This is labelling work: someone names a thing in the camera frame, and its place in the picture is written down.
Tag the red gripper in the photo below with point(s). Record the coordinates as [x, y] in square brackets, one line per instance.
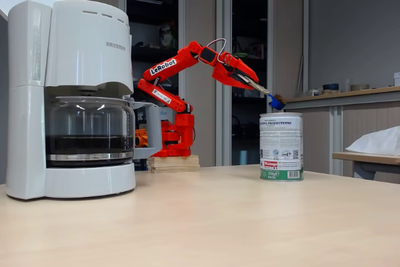
[235, 68]

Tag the red robot arm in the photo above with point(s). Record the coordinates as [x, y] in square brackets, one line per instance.
[182, 132]

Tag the white green coffee can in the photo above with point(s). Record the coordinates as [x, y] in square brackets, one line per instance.
[281, 145]

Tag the white drip coffee maker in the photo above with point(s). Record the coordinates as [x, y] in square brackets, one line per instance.
[87, 60]

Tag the white carton box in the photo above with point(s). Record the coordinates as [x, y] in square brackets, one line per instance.
[250, 94]

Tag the green flat item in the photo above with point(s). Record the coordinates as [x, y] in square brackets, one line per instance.
[242, 54]

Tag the printed cardboard box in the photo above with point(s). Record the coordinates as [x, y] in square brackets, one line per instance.
[256, 51]

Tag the leaning grey rods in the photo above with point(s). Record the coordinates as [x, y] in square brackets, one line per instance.
[300, 76]

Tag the colourful printed box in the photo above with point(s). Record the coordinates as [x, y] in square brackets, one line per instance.
[167, 37]

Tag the blue tape roll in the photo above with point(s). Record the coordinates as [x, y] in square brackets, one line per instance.
[330, 87]

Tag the low sideboard wooden top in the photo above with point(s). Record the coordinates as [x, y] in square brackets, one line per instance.
[315, 135]

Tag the clear plastic bottle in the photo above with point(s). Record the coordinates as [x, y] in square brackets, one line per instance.
[347, 86]

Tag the plywood base block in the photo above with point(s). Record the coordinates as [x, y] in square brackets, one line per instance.
[175, 164]

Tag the orange table clamp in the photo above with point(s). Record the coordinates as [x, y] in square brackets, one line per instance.
[141, 138]

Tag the beige tape roll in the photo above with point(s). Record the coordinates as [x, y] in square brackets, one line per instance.
[359, 87]

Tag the side table wooden top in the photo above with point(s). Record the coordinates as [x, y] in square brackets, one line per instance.
[368, 158]

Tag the white plastic bag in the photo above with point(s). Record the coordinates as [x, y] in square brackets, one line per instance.
[378, 142]

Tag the small white box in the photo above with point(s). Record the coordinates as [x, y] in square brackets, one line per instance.
[397, 79]

